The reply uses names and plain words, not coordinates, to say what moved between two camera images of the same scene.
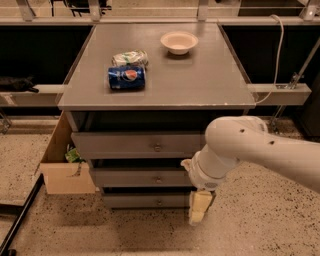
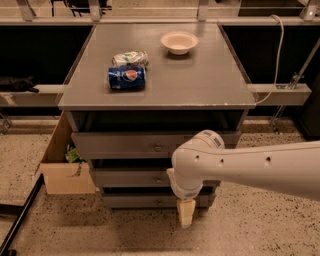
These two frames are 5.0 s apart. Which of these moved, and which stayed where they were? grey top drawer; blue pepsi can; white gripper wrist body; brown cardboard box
Moved: white gripper wrist body
Stayed: brown cardboard box; grey top drawer; blue pepsi can
